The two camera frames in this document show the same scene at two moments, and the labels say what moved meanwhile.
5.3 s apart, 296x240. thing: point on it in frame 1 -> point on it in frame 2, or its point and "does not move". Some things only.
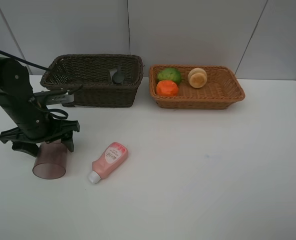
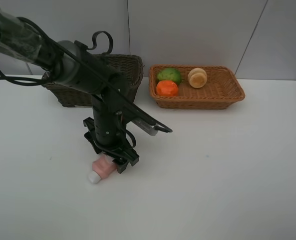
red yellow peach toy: [197, 77] does not move
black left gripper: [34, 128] -> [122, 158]
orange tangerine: [166, 88] does not move
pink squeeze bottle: [116, 154] does not move
